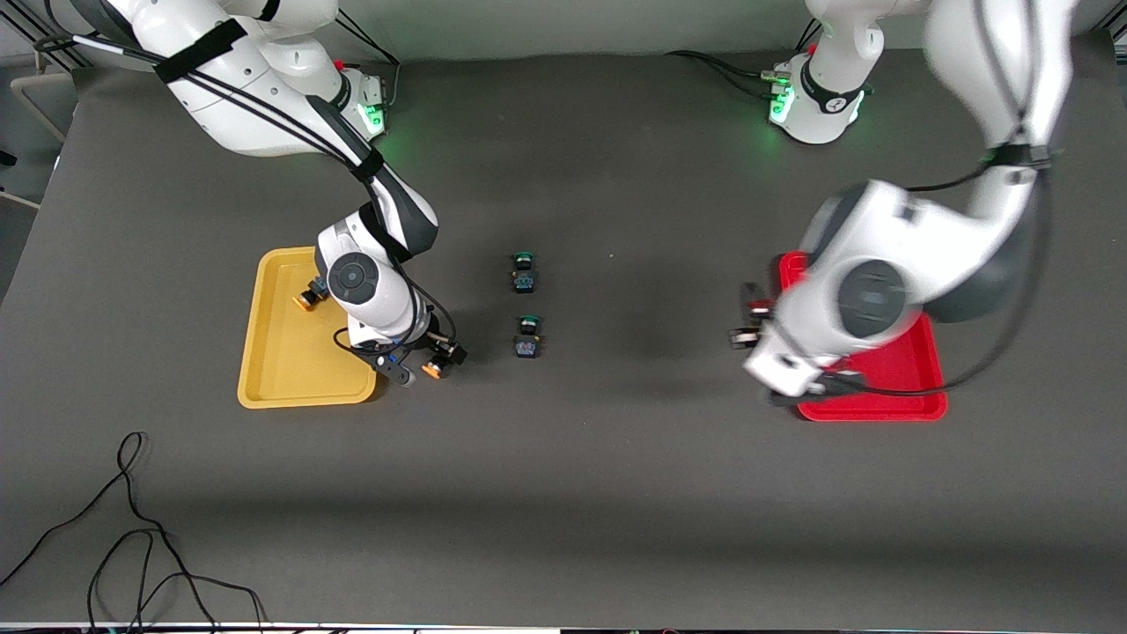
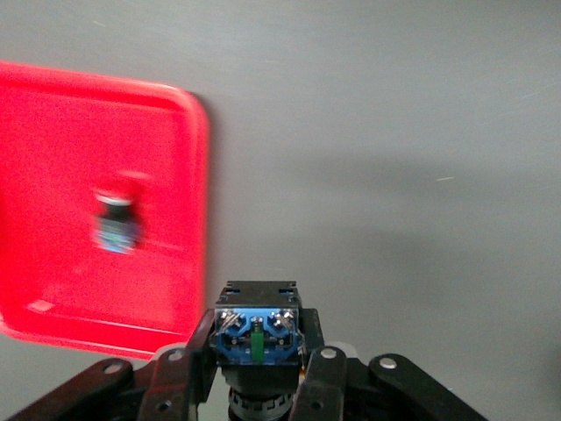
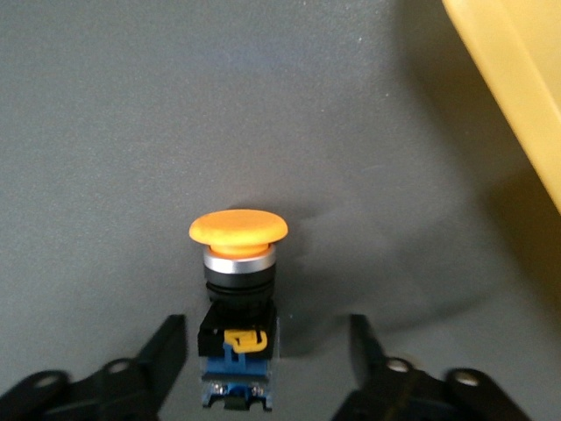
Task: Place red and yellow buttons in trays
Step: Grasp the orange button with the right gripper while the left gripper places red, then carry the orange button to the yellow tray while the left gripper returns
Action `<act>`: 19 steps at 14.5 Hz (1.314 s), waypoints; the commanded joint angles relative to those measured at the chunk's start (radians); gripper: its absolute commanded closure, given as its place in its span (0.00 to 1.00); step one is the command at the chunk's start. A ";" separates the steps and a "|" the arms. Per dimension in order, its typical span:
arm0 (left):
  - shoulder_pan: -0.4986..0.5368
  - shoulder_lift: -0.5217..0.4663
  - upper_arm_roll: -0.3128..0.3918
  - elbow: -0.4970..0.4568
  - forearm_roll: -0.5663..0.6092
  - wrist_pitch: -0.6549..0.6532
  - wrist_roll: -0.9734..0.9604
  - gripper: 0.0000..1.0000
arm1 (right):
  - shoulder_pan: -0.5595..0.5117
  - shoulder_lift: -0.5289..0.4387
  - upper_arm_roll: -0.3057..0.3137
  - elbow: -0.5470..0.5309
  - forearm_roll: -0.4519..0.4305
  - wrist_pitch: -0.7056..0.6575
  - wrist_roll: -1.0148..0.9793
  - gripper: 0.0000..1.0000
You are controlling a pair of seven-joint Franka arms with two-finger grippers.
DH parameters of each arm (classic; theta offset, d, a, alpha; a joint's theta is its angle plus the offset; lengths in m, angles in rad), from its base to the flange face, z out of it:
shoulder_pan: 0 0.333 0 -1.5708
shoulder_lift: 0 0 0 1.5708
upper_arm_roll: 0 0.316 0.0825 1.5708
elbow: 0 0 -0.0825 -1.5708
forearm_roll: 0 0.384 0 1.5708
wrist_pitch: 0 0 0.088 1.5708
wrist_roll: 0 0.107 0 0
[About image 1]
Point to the yellow push button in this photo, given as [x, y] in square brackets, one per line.
[308, 298]
[433, 368]

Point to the green push button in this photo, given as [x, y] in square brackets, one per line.
[525, 271]
[527, 336]

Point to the dark grey table mat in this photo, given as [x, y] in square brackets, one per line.
[563, 493]

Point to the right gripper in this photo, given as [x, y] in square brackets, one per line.
[438, 350]

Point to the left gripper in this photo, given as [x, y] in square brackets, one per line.
[750, 327]

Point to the aluminium frame rail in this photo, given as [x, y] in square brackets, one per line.
[44, 48]

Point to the red plastic tray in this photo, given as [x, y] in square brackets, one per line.
[907, 374]

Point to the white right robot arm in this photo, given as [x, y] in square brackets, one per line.
[229, 97]

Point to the yellow plastic tray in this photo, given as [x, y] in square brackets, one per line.
[282, 370]

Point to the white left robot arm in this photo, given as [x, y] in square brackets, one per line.
[880, 295]

